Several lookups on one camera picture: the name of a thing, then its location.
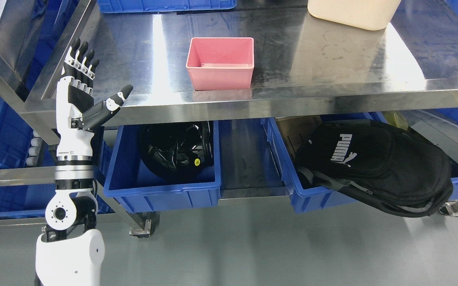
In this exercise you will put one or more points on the black helmet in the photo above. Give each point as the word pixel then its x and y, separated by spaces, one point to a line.
pixel 177 152

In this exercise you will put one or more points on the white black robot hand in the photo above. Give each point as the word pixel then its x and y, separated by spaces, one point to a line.
pixel 76 114

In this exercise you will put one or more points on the pink plastic storage box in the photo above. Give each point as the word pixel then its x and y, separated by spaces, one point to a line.
pixel 215 63

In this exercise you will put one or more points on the steel left shelf rack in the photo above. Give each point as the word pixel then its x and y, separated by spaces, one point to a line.
pixel 34 37

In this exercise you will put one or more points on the blue bin with helmet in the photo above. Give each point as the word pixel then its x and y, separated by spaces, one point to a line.
pixel 138 190

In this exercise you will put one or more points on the beige plastic container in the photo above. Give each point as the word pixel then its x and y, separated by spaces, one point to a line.
pixel 372 15

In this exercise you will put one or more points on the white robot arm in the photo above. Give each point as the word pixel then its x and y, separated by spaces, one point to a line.
pixel 70 249

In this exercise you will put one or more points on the blue bin with backpack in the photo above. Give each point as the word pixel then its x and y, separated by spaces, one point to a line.
pixel 305 200

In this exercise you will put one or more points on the blue bin left lower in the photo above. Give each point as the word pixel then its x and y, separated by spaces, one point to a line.
pixel 25 201

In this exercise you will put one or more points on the blue bin top shelf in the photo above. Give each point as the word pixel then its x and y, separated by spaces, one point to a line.
pixel 137 6

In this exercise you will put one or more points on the black Puma backpack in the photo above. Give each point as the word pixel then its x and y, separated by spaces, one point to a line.
pixel 383 166

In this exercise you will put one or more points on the stainless steel shelf table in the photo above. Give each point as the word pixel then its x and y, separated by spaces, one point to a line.
pixel 303 66

